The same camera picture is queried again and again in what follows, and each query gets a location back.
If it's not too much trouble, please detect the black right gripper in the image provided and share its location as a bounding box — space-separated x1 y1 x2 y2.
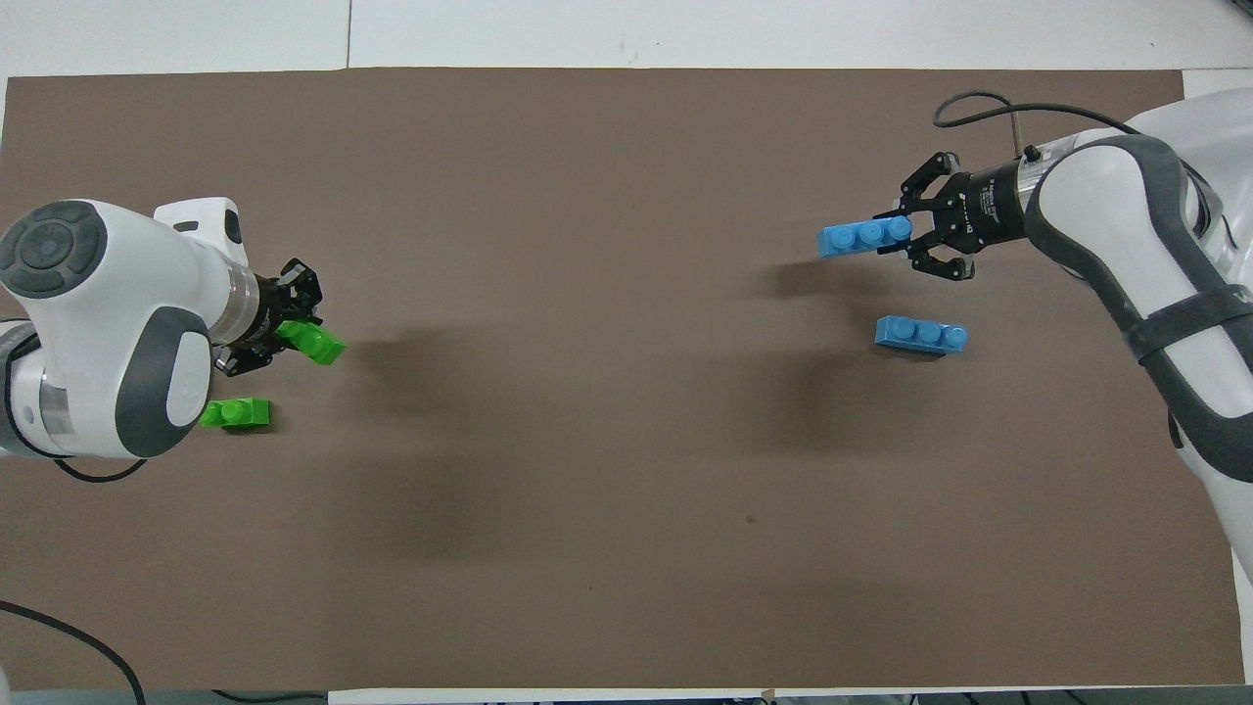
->
874 152 1030 282

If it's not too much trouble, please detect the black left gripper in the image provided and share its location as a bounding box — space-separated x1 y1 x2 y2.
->
213 258 323 378

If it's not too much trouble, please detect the green two-stud block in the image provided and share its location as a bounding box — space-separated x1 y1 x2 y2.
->
276 320 348 367
199 397 272 431

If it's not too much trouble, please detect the blue three-stud block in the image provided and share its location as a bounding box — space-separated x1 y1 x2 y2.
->
874 314 969 356
818 216 914 259

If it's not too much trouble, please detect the brown table mat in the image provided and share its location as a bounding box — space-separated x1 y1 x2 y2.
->
0 67 1244 690

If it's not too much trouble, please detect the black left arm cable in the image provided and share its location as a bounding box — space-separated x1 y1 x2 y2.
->
0 452 149 705

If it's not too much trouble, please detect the black floor cable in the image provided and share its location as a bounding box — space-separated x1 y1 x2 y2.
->
210 689 330 705

